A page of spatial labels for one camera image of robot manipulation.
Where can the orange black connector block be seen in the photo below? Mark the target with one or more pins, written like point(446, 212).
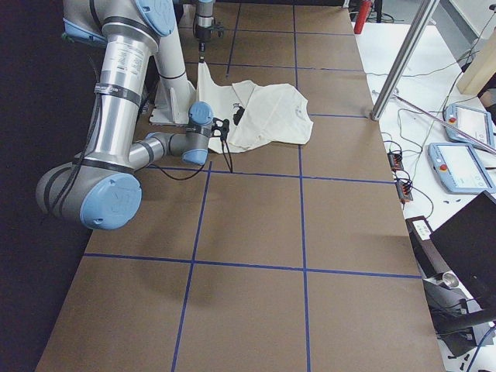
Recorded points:
point(395, 161)
point(404, 190)

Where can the cream long-sleeve cat shirt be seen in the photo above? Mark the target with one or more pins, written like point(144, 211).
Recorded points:
point(257, 115)

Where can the orange black connector block far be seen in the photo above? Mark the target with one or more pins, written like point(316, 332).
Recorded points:
point(395, 161)

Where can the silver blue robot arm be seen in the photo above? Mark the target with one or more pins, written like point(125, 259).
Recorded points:
point(204, 8)
point(98, 188)

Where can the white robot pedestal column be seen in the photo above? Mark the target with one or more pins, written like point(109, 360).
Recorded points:
point(176, 93)

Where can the blue teach pendant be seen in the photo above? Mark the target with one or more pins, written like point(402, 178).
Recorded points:
point(459, 168)
point(477, 123)

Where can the black monitor screen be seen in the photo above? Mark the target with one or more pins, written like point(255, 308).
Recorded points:
point(467, 244)

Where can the thin metal rod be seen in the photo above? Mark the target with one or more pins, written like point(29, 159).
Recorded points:
point(482, 145)

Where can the orange black connector block near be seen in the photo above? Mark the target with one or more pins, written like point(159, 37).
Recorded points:
point(404, 190)

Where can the red fire extinguisher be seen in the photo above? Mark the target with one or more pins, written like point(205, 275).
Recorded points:
point(361, 17)

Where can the aluminium frame post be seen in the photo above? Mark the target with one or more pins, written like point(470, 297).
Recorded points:
point(416, 29)

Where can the black box with label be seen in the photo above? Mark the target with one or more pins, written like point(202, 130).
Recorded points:
point(418, 228)

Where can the near blue teach pendant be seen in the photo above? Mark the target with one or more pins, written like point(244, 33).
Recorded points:
point(459, 168)

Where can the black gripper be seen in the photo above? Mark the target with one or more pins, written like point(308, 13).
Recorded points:
point(201, 34)
point(238, 114)

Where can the black camera stand mount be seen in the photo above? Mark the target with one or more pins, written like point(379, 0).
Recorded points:
point(462, 323)

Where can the far blue teach pendant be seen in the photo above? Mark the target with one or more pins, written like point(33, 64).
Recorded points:
point(477, 123)

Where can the wooden board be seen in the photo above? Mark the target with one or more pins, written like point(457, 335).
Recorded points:
point(481, 69)

